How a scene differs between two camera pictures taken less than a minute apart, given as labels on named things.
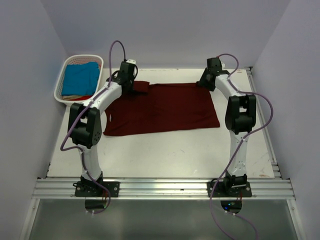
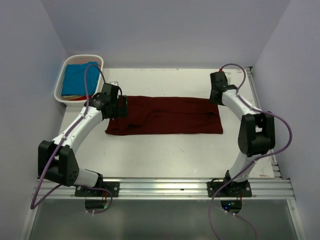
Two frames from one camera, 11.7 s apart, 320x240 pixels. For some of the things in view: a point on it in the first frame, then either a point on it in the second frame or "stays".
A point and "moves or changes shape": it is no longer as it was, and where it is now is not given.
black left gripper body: x=131 y=80 → x=118 y=111
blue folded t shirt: x=80 y=79 stays
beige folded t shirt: x=68 y=97 stays
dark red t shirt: x=152 y=107 moves or changes shape
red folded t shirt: x=82 y=98 stays
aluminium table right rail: x=275 y=164 stays
